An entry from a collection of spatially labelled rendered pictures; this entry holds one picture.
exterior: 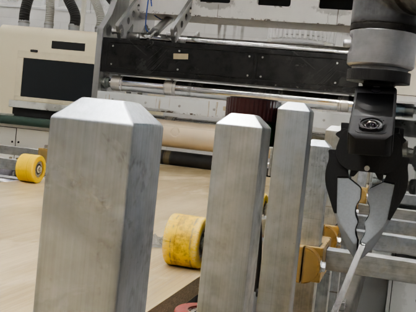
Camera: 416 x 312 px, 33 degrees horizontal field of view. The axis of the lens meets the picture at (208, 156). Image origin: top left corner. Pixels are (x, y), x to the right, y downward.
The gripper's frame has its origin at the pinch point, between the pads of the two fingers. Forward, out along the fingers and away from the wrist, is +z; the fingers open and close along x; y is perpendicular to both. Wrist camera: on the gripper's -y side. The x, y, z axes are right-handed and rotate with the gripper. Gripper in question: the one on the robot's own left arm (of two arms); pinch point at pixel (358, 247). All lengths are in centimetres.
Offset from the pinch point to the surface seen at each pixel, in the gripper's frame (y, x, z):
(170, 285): 10.8, 24.9, 10.5
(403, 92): 222, -1, -31
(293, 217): -6.4, 6.7, -3.2
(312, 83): 226, 37, -32
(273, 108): -6.2, 10.1, -14.6
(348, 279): -3.7, 0.5, 3.0
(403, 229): 73, -5, 6
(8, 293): -6.0, 39.8, 10.4
